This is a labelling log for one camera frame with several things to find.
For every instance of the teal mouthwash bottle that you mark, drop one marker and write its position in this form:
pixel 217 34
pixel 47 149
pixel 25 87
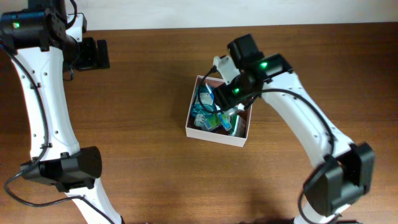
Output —
pixel 203 103

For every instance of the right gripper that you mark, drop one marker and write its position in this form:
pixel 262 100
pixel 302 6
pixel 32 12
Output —
pixel 222 101

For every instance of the green white soap box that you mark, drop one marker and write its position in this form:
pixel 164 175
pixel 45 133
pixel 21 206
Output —
pixel 238 126

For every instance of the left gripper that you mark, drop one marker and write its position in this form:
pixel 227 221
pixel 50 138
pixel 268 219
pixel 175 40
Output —
pixel 102 53

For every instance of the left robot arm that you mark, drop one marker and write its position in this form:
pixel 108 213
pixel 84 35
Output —
pixel 43 42

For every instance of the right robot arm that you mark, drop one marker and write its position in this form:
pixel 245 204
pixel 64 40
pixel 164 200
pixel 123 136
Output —
pixel 342 170

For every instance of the dark blue pump bottle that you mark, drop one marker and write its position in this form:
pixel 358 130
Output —
pixel 212 121

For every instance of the white cardboard box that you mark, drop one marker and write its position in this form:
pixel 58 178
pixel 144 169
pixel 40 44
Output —
pixel 195 132

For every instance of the blue white toothbrush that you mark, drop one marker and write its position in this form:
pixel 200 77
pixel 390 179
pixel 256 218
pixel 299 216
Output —
pixel 224 117

